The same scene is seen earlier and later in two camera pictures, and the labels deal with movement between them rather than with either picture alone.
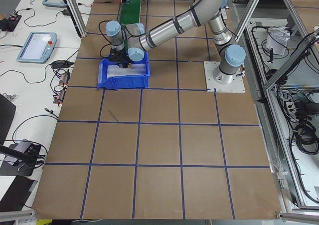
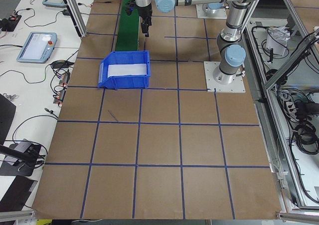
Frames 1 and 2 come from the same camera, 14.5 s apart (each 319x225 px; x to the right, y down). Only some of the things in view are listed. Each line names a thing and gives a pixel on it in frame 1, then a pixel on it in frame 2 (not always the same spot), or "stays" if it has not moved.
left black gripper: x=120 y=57 to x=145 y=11
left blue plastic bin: x=123 y=83 stays
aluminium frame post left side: x=72 y=6 stays
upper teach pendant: x=38 y=47 stays
